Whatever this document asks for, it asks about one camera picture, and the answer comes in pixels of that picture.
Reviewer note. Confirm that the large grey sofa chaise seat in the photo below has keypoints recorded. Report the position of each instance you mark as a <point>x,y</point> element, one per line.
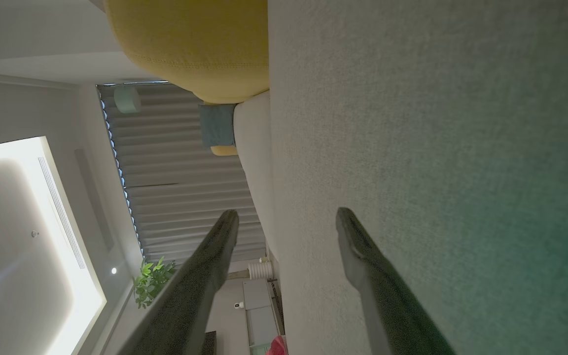
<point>437,148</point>

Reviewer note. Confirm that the red jersey with white trim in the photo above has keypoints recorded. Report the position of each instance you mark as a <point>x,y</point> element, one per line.
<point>278,346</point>

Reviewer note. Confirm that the large yellow sofa back cushion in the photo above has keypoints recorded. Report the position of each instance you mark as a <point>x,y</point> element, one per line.
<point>195,39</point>

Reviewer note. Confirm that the black television screen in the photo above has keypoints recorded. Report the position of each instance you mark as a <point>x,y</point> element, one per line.
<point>209,344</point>

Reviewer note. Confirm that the grey pleated curtain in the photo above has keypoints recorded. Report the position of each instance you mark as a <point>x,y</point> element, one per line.
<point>180,187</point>

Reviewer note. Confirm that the pale green pendant lamp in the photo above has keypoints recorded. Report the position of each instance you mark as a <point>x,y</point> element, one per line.
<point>127,98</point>

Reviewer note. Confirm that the teal throw pillow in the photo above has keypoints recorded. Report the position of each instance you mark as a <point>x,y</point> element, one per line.
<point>217,125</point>

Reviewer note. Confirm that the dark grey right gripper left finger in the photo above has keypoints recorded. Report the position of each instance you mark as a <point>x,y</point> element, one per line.
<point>190,296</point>

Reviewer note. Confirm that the long grey sofa seat cushion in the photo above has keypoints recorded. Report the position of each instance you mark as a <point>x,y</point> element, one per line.
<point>252,162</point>

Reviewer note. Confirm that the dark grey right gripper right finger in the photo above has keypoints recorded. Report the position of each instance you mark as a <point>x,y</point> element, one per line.
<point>387,305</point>

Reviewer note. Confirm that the long white ceiling air vent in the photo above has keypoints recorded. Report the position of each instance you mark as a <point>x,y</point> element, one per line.
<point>62,212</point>

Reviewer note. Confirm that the green potted plant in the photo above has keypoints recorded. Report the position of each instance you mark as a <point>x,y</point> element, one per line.
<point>152,283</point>

